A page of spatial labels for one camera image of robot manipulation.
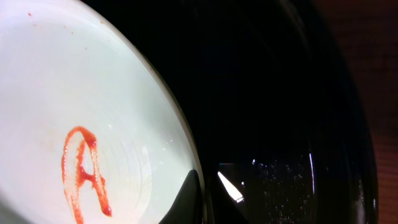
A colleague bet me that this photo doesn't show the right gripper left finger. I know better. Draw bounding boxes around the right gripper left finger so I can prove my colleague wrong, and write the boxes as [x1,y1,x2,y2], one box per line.
[159,170,203,224]

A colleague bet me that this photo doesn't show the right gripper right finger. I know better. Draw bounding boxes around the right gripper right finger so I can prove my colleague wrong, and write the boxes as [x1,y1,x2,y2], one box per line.
[207,174,248,224]

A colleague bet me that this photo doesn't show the light blue plate top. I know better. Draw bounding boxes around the light blue plate top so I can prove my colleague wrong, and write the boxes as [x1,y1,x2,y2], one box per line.
[1,1,203,223]

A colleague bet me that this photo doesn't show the black round tray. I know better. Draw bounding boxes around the black round tray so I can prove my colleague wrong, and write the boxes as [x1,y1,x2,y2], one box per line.
[88,0,378,223]

